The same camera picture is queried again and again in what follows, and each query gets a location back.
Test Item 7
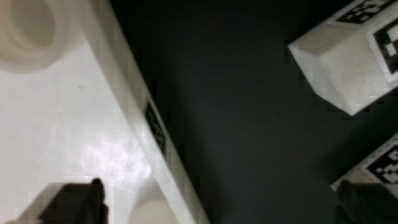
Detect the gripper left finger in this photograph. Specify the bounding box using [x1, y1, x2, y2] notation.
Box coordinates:
[38, 178, 109, 224]

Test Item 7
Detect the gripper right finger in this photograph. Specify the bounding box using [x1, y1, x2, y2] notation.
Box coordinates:
[335, 181, 398, 224]

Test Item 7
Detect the white square tabletop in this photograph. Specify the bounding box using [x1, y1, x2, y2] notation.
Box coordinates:
[0, 0, 210, 224]

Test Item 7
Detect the white table leg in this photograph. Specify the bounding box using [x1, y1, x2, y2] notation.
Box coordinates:
[331, 133, 398, 189]
[289, 0, 398, 115]

